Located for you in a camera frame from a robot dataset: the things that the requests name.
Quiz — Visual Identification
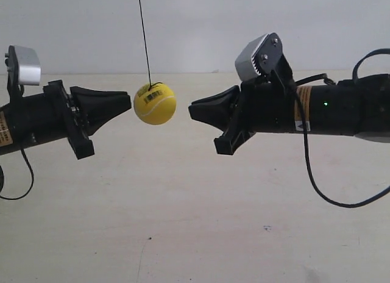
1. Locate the thin black string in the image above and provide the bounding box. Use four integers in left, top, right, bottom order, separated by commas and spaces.
136, 0, 152, 90

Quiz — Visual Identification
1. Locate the black right camera cable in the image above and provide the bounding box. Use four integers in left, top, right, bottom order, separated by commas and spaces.
289, 48, 390, 208

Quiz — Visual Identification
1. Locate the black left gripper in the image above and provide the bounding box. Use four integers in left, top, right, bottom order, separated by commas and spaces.
21, 80, 132, 160

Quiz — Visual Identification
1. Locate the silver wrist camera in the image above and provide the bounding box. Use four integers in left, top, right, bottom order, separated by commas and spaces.
235, 32, 293, 82
5, 45, 41, 99

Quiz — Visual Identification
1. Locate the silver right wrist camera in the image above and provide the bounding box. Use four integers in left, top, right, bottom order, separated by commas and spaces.
235, 32, 293, 82

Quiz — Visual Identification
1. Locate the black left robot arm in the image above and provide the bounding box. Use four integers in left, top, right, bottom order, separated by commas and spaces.
1, 80, 132, 159

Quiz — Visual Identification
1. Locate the yellow tennis ball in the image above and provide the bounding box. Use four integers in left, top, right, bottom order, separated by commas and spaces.
133, 82, 177, 125

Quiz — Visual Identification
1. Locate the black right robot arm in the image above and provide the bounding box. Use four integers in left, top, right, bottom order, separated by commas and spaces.
188, 74, 389, 155

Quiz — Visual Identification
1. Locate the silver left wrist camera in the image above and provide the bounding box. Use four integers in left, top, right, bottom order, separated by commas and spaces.
5, 45, 41, 99

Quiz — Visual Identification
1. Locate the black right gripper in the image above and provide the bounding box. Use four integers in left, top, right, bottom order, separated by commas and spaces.
188, 81, 296, 156

